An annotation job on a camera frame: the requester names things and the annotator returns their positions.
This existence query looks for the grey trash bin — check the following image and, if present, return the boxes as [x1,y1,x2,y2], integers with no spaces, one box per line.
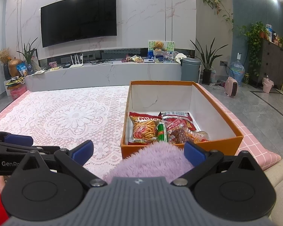
[181,58,201,83]

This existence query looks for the pink space heater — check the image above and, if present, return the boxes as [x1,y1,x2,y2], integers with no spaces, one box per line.
[224,77,238,97]

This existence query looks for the large red snack bag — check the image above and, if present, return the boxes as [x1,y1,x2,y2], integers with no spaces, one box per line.
[158,111,197,134]

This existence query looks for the potted plant by bin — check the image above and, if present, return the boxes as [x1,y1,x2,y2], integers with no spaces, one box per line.
[190,38,228,85]

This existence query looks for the teddy bear gift box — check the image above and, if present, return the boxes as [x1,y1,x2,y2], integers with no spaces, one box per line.
[148,40,175,63]

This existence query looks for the orange storage box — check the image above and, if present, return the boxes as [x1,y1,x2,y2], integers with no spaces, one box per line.
[121,81,243,159]

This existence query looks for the purple fluffy sleeve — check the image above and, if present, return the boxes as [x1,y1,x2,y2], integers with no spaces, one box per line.
[104,142,194,183]

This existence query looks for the wall mounted black television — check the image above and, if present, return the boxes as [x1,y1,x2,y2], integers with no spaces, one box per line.
[40,0,117,47]

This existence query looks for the grey curved tv console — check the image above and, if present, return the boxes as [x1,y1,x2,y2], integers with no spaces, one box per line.
[25,60,181,92]

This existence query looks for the clear peanut bag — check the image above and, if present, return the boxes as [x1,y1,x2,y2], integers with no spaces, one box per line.
[169,128,209,144]

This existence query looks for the grey drawer cabinet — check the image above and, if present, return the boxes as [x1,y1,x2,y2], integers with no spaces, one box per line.
[258,38,283,87]

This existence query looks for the white wifi router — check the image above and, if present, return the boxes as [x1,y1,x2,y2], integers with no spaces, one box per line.
[70,54,84,68]

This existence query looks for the climbing ivy plant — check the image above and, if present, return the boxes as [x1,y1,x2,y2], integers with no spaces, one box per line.
[237,21,267,76]

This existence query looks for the red noodle stick snack bag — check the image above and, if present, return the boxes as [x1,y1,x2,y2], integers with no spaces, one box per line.
[128,112,161,145]

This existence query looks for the left potted green plant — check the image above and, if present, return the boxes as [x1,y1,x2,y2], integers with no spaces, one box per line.
[18,38,38,75]

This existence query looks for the golden vase dried flowers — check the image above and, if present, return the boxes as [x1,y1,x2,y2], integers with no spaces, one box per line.
[0,48,22,80]

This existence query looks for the blue water jug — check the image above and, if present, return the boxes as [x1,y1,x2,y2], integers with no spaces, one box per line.
[229,60,245,86]

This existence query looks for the green sausage snack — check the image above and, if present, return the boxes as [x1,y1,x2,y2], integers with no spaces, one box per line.
[157,122,168,142]

